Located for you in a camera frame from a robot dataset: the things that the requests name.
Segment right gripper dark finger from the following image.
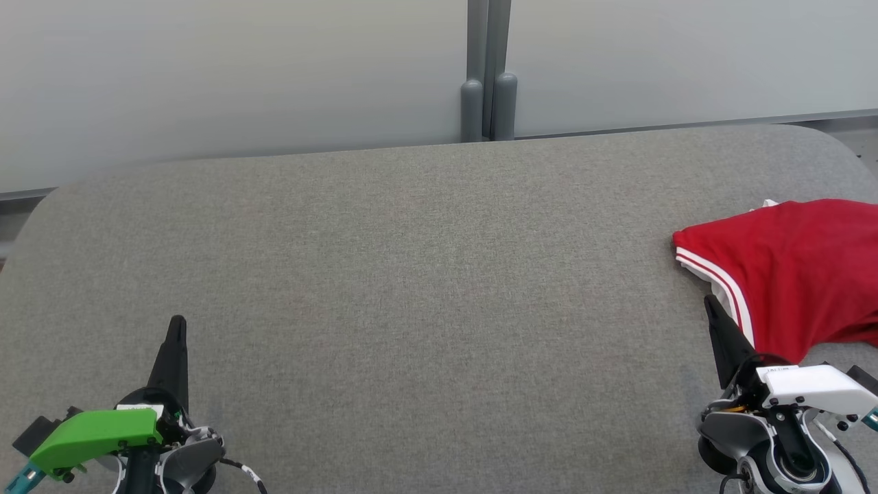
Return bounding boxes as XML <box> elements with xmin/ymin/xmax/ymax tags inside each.
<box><xmin>704</xmin><ymin>295</ymin><xmax>759</xmax><ymax>392</ymax></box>

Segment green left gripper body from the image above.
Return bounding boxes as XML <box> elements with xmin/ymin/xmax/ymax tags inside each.
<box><xmin>29</xmin><ymin>388</ymin><xmax>194</xmax><ymax>481</ymax></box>

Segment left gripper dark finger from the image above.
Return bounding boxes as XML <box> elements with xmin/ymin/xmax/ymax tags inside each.
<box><xmin>147</xmin><ymin>316</ymin><xmax>189</xmax><ymax>412</ymax></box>

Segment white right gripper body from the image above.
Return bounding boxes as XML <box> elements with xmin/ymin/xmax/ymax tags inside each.
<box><xmin>731</xmin><ymin>355</ymin><xmax>878</xmax><ymax>419</ymax></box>

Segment red white basketball jersey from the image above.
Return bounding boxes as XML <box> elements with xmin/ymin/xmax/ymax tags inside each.
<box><xmin>672</xmin><ymin>199</ymin><xmax>878</xmax><ymax>365</ymax></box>

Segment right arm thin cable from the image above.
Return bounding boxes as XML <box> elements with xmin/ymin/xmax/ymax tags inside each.
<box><xmin>813</xmin><ymin>419</ymin><xmax>868</xmax><ymax>494</ymax></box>

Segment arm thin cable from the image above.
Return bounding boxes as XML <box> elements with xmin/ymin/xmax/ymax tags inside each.
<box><xmin>813</xmin><ymin>419</ymin><xmax>868</xmax><ymax>494</ymax></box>
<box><xmin>219</xmin><ymin>458</ymin><xmax>268</xmax><ymax>494</ymax></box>

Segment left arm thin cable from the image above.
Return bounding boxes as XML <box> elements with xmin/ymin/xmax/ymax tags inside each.
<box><xmin>219</xmin><ymin>458</ymin><xmax>268</xmax><ymax>494</ymax></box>

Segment grey partition post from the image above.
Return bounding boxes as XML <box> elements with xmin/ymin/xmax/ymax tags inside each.
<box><xmin>461</xmin><ymin>0</ymin><xmax>489</xmax><ymax>143</ymax></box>
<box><xmin>486</xmin><ymin>0</ymin><xmax>519</xmax><ymax>141</ymax></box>

